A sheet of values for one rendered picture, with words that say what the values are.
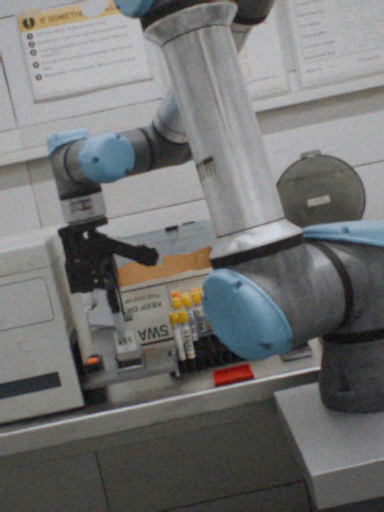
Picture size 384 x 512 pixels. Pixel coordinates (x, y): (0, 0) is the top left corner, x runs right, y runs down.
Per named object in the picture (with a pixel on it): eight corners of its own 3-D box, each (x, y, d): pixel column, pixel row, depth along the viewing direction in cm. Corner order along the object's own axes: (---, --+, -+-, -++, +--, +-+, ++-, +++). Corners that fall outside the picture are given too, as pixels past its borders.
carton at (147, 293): (120, 357, 164) (104, 287, 162) (126, 325, 192) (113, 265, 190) (236, 332, 164) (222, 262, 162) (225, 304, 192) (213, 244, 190)
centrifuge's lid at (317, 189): (264, 159, 185) (266, 162, 193) (284, 264, 185) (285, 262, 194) (356, 141, 182) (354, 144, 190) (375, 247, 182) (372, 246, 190)
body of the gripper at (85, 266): (76, 290, 140) (60, 224, 138) (123, 280, 140) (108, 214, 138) (71, 298, 133) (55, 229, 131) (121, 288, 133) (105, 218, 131)
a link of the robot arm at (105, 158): (149, 122, 123) (118, 131, 132) (85, 135, 117) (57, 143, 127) (160, 171, 124) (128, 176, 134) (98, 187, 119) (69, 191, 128)
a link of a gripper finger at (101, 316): (94, 346, 135) (83, 294, 136) (128, 339, 135) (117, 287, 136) (92, 347, 132) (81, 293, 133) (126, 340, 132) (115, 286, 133)
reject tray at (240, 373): (215, 387, 132) (214, 382, 132) (212, 375, 139) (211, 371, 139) (254, 378, 132) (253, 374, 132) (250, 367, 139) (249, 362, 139)
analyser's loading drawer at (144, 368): (63, 400, 136) (56, 372, 135) (68, 388, 142) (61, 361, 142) (179, 375, 136) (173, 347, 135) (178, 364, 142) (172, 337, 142)
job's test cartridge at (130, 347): (118, 360, 136) (110, 326, 135) (119, 353, 141) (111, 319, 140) (140, 356, 136) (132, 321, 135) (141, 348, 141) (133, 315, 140)
